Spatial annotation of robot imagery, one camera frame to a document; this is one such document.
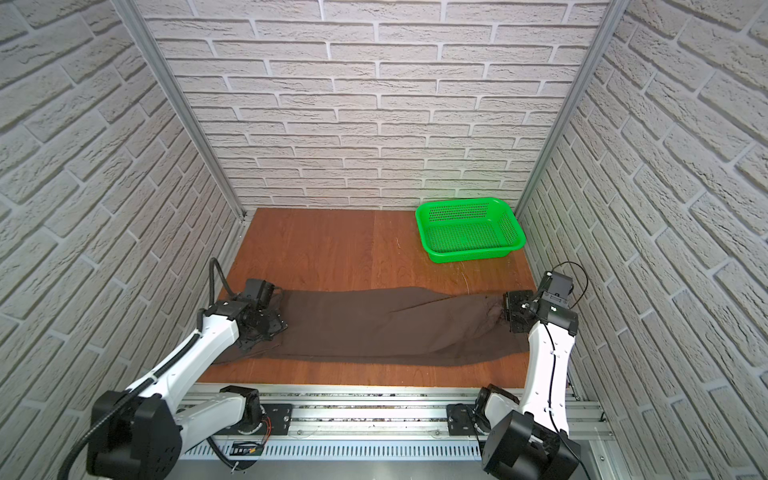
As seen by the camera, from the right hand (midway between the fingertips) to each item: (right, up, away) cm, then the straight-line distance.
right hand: (503, 297), depth 79 cm
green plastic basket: (-1, +20, +35) cm, 40 cm away
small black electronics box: (-66, -37, -6) cm, 76 cm away
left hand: (-64, -10, +5) cm, 65 cm away
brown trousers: (-37, -11, +10) cm, 40 cm away
